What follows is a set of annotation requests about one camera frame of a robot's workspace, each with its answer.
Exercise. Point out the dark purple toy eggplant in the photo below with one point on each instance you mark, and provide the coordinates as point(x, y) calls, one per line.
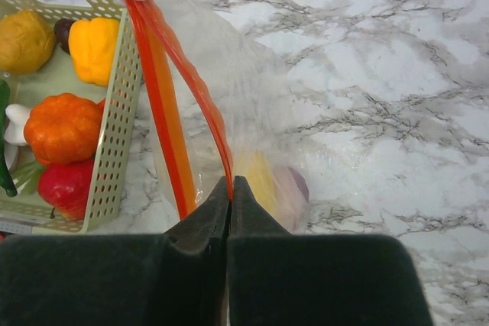
point(62, 31)

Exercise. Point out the brown toy potato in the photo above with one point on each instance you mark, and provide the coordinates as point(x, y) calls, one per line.
point(27, 42)

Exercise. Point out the yellow bell pepper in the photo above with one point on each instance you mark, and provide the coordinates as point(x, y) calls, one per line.
point(92, 46)

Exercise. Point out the white toy mushroom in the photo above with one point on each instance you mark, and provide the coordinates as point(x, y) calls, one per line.
point(17, 116)

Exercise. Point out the red toy apple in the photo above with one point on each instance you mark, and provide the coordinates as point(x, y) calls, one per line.
point(66, 188)

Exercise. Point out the clear zip bag orange zipper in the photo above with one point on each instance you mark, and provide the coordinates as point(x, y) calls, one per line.
point(212, 92)

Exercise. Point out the green plastic basket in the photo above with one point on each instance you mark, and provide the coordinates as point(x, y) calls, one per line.
point(29, 214)

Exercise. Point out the yellow toy squash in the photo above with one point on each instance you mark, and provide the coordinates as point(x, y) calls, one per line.
point(257, 169)

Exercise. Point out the purple toy onion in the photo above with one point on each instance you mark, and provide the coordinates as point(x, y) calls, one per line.
point(292, 196)

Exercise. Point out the orange toy pumpkin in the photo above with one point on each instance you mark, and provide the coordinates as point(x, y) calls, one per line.
point(64, 129)

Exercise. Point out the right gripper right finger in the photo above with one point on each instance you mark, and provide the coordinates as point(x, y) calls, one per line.
point(277, 278)

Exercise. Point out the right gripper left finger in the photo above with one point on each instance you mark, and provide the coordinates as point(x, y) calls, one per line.
point(173, 278)

